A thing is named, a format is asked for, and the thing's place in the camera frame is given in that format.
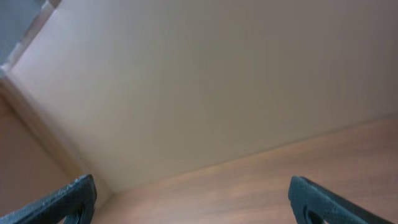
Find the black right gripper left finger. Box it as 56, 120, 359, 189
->
1, 174, 97, 224

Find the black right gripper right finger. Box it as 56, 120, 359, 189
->
288, 176, 392, 224

